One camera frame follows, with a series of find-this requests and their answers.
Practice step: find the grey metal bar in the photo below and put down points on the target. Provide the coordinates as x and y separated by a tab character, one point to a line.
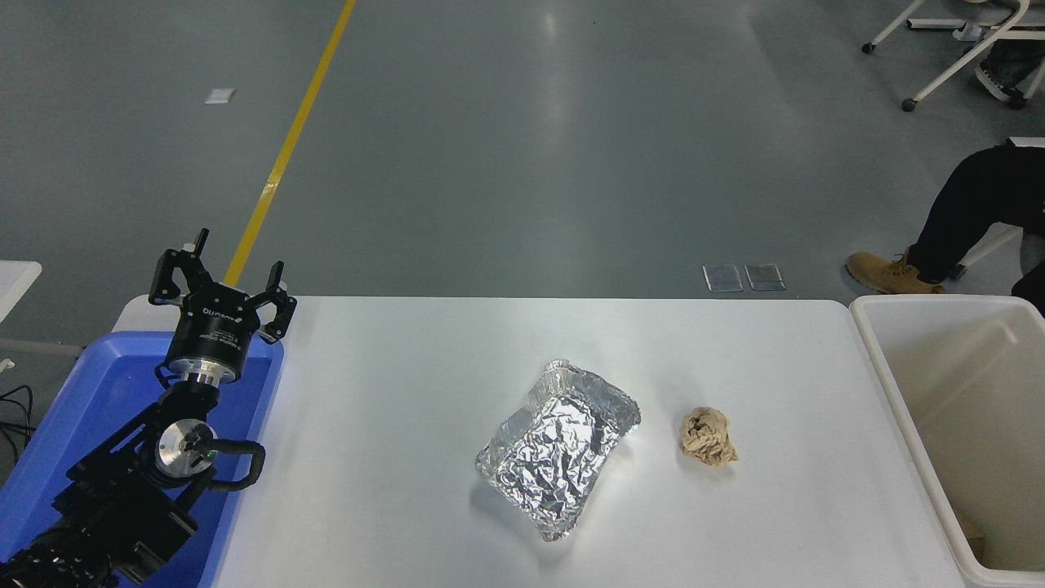
41	349

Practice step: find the blue plastic tray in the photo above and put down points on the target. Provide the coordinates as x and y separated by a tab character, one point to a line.
90	400

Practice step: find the white wheeled chair frame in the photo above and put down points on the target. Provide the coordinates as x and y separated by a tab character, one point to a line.
951	69

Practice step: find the small white side table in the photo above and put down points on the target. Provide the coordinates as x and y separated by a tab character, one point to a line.
16	282

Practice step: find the large pale plastic bin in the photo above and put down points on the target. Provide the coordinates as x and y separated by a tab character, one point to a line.
963	392

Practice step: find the metal floor plate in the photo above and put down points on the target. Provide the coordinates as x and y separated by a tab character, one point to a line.
765	277
723	278

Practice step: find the crumpled tan paper ball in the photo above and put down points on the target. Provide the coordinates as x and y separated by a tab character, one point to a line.
709	437

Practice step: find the person's tan boot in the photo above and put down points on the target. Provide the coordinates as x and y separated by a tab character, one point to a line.
886	273

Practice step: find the crumpled foil tray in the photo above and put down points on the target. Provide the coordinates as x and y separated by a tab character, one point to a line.
555	453

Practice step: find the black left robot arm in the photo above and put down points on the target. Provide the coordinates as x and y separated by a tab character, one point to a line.
122	506

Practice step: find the person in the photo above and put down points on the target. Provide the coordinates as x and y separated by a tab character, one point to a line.
1008	77
971	204

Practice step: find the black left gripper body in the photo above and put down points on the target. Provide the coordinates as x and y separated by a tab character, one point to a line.
214	339

